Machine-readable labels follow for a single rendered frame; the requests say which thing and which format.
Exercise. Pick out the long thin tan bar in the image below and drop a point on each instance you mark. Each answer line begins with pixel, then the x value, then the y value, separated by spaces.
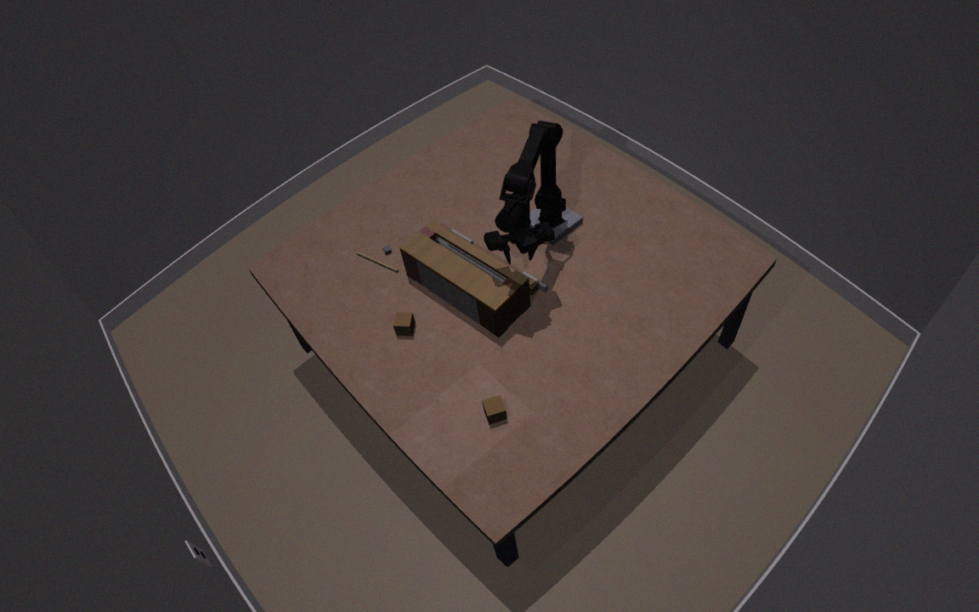
pixel 378 262

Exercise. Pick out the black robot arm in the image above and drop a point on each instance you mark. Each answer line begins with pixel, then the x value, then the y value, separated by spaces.
pixel 542 141

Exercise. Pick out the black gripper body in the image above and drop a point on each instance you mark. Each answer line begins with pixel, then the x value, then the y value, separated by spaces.
pixel 495 241

